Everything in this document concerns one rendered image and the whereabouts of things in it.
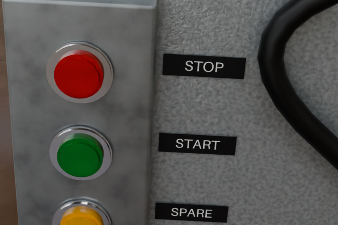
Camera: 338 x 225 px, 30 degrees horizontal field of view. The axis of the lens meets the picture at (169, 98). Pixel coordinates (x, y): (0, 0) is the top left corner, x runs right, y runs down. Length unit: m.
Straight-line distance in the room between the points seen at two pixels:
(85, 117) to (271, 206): 0.13
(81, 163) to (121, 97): 0.05
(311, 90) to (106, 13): 0.13
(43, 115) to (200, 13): 0.10
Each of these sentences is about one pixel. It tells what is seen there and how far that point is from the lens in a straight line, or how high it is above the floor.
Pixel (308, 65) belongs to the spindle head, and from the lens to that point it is 0.36.
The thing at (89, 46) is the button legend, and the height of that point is 1.51.
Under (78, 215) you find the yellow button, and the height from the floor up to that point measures 1.40.
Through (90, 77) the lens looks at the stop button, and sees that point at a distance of 0.33.
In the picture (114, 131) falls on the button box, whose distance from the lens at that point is 0.36.
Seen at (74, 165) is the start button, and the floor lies 1.44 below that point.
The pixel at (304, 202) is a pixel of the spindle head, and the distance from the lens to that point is 0.41.
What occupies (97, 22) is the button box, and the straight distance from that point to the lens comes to 0.33.
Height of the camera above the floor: 1.64
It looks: 27 degrees down
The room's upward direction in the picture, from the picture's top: 3 degrees clockwise
